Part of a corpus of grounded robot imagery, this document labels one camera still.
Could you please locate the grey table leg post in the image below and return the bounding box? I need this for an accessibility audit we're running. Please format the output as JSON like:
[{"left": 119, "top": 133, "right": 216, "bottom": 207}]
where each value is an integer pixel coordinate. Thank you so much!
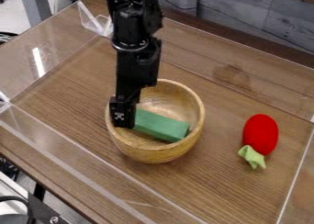
[{"left": 22, "top": 0, "right": 52, "bottom": 27}]

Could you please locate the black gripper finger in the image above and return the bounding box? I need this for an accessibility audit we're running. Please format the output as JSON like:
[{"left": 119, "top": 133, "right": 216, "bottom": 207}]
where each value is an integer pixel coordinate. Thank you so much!
[{"left": 109, "top": 96, "right": 139, "bottom": 129}]

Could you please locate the black metal bracket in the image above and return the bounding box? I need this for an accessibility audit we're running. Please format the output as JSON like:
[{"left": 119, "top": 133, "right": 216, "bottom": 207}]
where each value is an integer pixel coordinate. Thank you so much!
[{"left": 28, "top": 194, "right": 69, "bottom": 224}]

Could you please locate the brown wooden bowl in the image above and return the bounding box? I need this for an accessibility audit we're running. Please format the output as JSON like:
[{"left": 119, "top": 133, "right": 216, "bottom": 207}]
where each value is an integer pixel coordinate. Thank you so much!
[{"left": 105, "top": 79, "right": 204, "bottom": 164}]

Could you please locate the black cable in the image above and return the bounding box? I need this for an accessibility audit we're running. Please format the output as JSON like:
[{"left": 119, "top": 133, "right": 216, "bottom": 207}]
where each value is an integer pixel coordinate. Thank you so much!
[{"left": 0, "top": 196, "right": 33, "bottom": 224}]

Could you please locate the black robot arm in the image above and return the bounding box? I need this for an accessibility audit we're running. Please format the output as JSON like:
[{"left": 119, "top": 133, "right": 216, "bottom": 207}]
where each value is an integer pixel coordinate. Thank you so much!
[{"left": 107, "top": 0, "right": 163, "bottom": 129}]

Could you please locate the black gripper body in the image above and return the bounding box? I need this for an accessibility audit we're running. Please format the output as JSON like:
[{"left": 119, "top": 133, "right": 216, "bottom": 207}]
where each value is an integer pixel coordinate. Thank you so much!
[{"left": 112, "top": 38, "right": 161, "bottom": 101}]

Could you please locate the red plush tomato toy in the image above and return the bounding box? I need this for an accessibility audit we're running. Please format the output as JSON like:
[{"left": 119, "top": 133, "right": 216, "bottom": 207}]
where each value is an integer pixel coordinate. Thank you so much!
[{"left": 237, "top": 114, "right": 279, "bottom": 169}]

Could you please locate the green rectangular block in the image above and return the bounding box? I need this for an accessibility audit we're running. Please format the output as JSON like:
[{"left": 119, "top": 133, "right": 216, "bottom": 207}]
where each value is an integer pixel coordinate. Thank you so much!
[{"left": 133, "top": 108, "right": 189, "bottom": 142}]

